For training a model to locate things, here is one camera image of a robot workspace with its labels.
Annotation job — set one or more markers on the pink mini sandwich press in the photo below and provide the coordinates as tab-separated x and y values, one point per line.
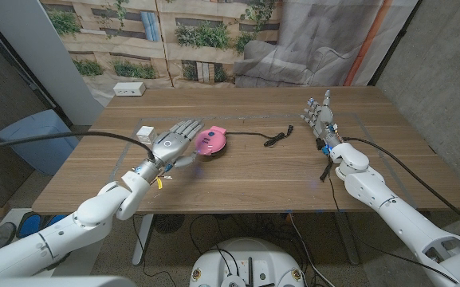
213	141

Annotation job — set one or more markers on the white partition panel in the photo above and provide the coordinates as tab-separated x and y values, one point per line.
34	40

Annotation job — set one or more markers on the blue plastic bin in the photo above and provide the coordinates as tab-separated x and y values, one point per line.
38	151

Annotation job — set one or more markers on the blue foot pedal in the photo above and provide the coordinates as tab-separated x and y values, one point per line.
56	220
29	224

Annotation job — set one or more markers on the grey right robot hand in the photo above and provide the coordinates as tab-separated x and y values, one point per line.
324	119

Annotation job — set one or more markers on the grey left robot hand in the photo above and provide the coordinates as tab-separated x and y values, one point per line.
167	144

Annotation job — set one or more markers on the white power outlet box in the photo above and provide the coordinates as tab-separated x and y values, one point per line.
129	88

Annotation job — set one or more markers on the black round ribbed disc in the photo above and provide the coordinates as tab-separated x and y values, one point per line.
168	223

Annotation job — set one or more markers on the printed fabric backdrop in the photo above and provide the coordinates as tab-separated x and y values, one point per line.
213	40

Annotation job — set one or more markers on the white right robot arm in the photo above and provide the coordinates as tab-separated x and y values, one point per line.
405	223

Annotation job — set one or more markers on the white robot torso base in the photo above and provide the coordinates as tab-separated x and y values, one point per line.
249	259

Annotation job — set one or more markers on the small white block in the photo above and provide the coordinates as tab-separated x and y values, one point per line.
146	134

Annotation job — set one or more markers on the black backdrop stand pole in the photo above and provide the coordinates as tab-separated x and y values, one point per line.
393	44

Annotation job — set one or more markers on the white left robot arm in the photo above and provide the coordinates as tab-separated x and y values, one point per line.
94	213

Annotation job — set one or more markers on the grey table leg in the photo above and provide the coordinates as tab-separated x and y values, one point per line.
348	239
142	239

